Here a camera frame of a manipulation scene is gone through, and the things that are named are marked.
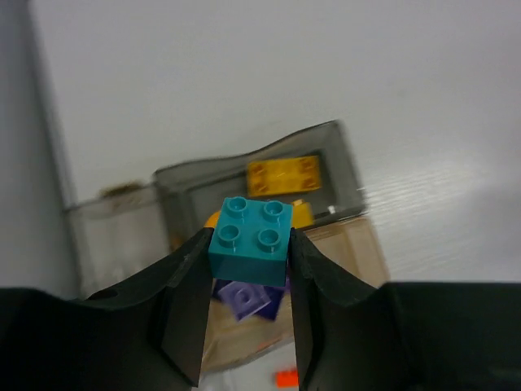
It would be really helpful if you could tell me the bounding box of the yellow square lego brick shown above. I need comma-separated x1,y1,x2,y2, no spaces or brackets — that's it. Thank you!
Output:
204,200,314,229

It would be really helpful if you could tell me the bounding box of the small orange lego piece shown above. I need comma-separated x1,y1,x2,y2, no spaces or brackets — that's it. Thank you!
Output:
274,368,299,389

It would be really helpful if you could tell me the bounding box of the grey smoked container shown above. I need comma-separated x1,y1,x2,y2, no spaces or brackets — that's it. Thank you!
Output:
154,121,366,248

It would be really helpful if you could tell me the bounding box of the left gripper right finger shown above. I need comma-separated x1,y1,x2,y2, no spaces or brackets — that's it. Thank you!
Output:
288,231,520,390

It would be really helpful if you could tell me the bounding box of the yellow lego plate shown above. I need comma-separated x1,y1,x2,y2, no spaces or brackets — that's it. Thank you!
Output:
247,156,322,197

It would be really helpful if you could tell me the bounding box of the teal square lego brick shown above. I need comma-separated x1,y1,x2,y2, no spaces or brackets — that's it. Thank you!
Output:
208,196,292,287

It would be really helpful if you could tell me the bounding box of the clear container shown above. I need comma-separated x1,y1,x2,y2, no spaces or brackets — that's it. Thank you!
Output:
67,183,169,298

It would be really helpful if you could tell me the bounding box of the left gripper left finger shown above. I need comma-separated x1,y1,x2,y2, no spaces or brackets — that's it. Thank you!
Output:
1,228,213,390

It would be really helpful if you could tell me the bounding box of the dark purple lego plate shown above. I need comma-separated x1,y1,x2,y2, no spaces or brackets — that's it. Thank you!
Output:
212,279,286,322

